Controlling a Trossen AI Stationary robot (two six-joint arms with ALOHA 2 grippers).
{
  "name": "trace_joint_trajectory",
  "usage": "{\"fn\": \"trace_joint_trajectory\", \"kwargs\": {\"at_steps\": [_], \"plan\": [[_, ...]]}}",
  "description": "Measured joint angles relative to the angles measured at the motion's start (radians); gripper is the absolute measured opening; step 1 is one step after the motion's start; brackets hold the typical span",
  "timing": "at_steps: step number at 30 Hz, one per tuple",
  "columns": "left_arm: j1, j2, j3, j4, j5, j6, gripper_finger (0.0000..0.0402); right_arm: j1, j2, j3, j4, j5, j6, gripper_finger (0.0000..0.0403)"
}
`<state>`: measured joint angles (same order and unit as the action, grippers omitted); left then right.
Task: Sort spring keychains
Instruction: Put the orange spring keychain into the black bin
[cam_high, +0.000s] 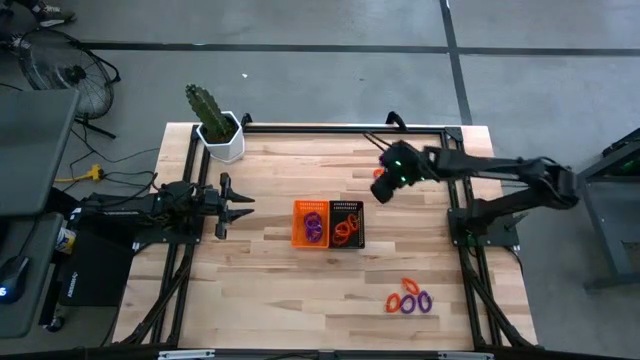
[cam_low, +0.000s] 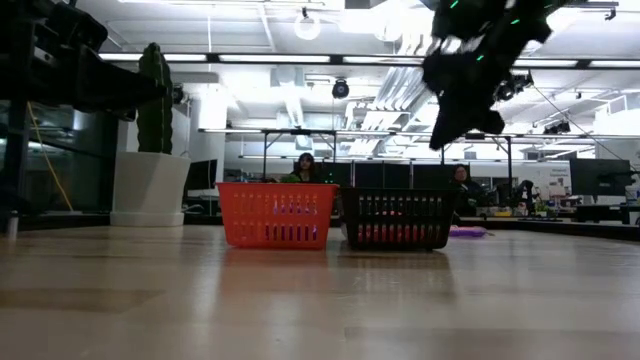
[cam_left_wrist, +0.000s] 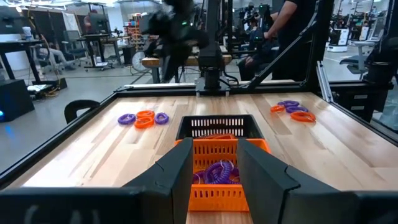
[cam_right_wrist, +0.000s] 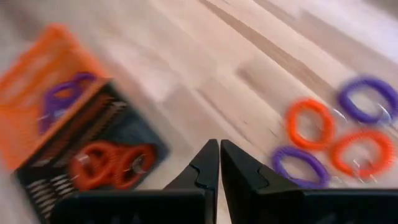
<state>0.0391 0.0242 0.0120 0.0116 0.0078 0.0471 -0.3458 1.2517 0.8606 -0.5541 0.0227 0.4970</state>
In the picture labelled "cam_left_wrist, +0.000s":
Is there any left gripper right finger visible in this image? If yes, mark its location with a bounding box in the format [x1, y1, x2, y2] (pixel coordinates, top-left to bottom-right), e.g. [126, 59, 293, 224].
[236, 138, 358, 224]

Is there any black desk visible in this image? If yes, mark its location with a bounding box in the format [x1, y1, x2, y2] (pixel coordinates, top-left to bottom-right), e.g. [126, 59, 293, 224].
[0, 39, 68, 91]

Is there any black work table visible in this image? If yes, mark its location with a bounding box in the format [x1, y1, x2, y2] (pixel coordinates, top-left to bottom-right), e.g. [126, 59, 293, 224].
[77, 33, 131, 68]

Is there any person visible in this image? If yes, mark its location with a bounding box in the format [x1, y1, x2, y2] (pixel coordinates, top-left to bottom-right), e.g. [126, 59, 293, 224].
[30, 34, 76, 71]
[237, 39, 280, 82]
[263, 0, 318, 82]
[83, 9, 100, 35]

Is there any orange plastic basket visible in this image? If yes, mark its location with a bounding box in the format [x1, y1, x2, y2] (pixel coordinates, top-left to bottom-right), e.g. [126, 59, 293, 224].
[174, 138, 272, 213]

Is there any white cup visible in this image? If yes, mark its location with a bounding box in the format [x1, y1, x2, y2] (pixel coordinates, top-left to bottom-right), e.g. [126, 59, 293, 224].
[22, 26, 34, 41]

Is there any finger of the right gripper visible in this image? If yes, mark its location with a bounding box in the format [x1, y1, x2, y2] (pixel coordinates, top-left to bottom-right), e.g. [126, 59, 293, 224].
[162, 53, 175, 83]
[173, 54, 188, 83]

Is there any wooden top bench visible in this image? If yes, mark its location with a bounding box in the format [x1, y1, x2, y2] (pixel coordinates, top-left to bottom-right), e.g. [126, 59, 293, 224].
[141, 55, 233, 84]

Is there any black plastic basket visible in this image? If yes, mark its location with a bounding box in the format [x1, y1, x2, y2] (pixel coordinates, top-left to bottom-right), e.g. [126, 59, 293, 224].
[175, 114, 265, 141]

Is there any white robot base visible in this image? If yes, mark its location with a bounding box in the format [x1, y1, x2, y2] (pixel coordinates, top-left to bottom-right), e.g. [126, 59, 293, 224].
[326, 27, 351, 53]

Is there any round background fan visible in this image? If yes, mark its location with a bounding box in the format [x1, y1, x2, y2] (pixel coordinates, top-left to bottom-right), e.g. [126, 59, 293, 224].
[131, 50, 149, 73]

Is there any silver frame rail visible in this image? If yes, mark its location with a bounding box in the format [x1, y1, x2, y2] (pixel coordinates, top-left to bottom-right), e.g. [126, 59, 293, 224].
[316, 60, 334, 103]

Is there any black aluminium table frame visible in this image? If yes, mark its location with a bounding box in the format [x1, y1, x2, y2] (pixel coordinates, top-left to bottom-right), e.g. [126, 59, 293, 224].
[0, 0, 398, 190]

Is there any black frame handle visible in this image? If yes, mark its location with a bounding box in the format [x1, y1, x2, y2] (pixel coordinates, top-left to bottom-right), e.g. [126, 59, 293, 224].
[63, 99, 101, 124]

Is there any parts shelf with boxes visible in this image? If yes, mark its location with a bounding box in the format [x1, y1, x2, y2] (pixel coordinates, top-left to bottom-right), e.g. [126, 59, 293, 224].
[124, 14, 153, 52]

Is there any black box with blue light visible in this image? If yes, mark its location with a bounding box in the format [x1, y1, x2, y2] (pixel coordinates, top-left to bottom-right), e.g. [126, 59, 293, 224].
[0, 79, 35, 123]

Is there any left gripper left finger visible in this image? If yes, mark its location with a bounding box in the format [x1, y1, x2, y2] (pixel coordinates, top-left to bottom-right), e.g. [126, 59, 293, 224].
[123, 138, 194, 224]

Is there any grey office chair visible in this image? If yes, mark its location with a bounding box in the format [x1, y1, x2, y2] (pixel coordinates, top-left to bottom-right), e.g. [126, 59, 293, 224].
[62, 30, 88, 68]
[339, 40, 379, 75]

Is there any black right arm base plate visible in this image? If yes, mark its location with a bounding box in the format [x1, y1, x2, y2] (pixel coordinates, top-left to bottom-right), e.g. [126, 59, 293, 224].
[195, 83, 231, 97]

